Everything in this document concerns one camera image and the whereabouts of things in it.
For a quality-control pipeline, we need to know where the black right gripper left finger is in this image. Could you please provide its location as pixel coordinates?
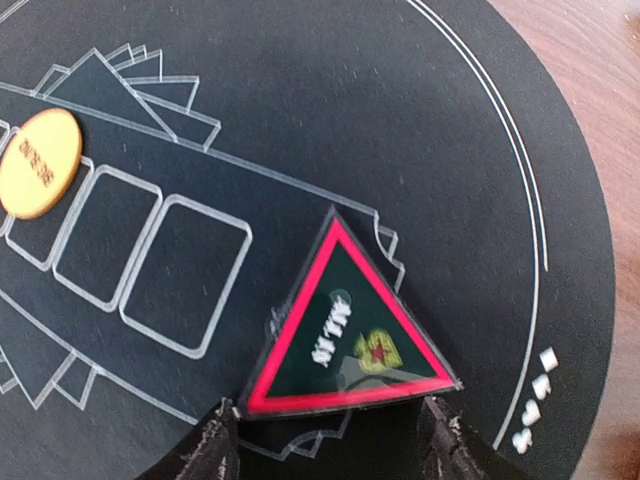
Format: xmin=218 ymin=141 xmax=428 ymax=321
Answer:
xmin=138 ymin=398 xmax=240 ymax=480

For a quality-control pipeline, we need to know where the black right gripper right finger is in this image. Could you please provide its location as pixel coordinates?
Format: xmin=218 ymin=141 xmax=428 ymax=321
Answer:
xmin=419 ymin=396 xmax=530 ymax=480

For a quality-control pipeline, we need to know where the red triangle all-in marker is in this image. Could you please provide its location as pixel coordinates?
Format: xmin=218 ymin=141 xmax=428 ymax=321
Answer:
xmin=241 ymin=208 xmax=463 ymax=418

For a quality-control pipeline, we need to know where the orange big blind button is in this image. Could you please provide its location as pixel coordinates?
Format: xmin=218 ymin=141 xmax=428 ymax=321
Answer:
xmin=1 ymin=108 xmax=83 ymax=220

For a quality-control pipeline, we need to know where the round black poker mat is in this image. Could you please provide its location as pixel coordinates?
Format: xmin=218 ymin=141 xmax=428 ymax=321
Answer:
xmin=1 ymin=1 xmax=615 ymax=479

